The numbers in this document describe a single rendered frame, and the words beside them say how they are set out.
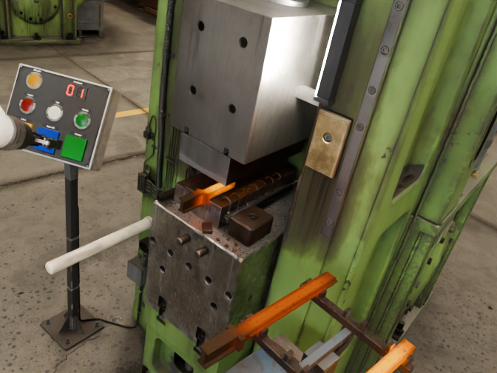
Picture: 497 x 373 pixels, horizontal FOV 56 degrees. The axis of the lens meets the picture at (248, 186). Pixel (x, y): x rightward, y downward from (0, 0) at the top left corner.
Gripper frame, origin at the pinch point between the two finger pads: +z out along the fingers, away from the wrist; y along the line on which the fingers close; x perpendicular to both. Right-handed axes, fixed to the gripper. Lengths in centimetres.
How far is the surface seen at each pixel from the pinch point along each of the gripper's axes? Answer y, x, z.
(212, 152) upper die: 47.2, 10.0, 2.1
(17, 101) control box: -24.1, 10.0, 13.2
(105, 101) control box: 5.7, 17.4, 13.3
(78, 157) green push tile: 2.4, -2.4, 12.5
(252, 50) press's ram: 54, 36, -17
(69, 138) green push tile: -2.5, 2.5, 12.5
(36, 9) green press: -272, 131, 360
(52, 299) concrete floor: -28, -75, 84
